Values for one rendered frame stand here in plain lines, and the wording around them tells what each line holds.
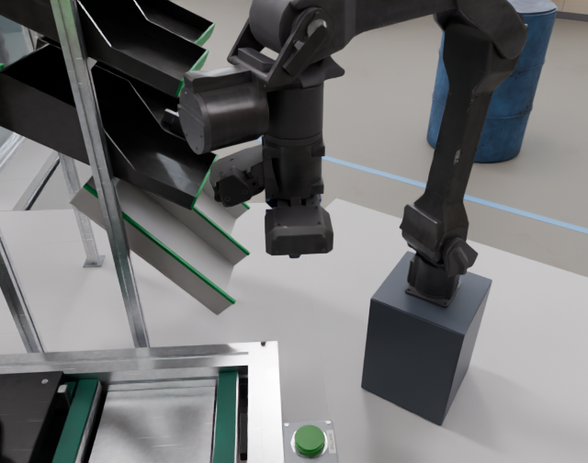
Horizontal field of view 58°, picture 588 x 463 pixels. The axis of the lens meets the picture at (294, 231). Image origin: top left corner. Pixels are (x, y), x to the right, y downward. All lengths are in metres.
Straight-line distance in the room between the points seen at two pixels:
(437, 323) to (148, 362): 0.43
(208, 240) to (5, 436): 0.41
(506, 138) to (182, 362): 3.03
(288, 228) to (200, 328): 0.59
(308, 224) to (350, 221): 0.84
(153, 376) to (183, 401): 0.06
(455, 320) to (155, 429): 0.45
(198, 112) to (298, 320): 0.65
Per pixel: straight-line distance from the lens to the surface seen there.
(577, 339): 1.13
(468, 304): 0.81
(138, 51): 0.75
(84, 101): 0.69
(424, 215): 0.70
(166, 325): 1.05
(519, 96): 3.54
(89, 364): 0.88
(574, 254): 2.96
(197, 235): 0.94
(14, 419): 0.84
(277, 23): 0.45
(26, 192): 1.60
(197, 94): 0.45
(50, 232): 1.39
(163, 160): 0.82
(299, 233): 0.47
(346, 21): 0.49
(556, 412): 0.99
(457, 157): 0.67
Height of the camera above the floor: 1.58
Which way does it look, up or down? 35 degrees down
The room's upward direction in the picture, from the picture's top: straight up
